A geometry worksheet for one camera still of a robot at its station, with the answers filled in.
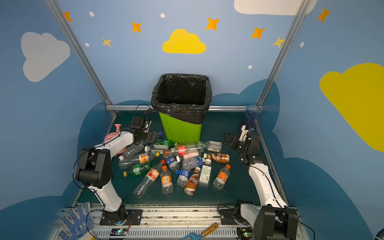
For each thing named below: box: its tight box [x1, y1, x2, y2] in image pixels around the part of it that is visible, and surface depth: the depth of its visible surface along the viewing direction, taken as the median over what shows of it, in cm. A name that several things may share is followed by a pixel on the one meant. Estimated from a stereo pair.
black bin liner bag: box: [145, 74, 213, 125], surface depth 84 cm
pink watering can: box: [104, 124, 122, 142], surface depth 100 cm
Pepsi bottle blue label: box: [163, 154, 180, 172], surface depth 92 cm
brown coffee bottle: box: [203, 153, 230, 164], surface depth 94 cm
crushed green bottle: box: [154, 139, 175, 148], surface depth 103 cm
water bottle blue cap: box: [175, 168, 191, 188], surface depth 86 cm
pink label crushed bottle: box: [182, 151, 199, 159], surface depth 95 cm
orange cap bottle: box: [212, 164, 232, 191], surface depth 86 cm
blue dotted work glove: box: [58, 202, 94, 240], surface depth 73 cm
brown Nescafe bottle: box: [184, 166, 201, 196], surface depth 83 cm
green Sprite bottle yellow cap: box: [123, 163, 151, 177], surface depth 87 cm
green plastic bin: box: [159, 112, 203, 143], surface depth 92 cm
